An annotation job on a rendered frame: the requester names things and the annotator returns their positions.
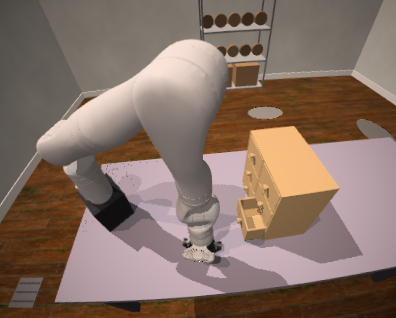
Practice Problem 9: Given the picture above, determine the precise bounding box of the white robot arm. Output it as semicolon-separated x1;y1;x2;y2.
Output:
36;39;229;263

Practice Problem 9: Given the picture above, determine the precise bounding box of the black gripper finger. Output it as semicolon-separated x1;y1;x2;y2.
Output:
183;238;191;248
209;241;222;253

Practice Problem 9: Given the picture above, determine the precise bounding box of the tan wooden chest of drawers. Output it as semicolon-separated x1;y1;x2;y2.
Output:
249;126;340;241

